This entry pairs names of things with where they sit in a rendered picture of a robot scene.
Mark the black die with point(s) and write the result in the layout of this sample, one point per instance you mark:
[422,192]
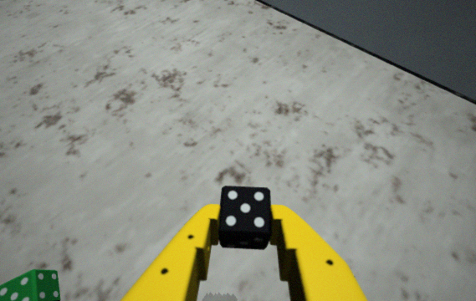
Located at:
[245,219]

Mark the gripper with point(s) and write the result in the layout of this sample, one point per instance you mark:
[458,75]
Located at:
[313,270]

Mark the green die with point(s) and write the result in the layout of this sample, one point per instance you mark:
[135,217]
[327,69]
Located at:
[34,285]

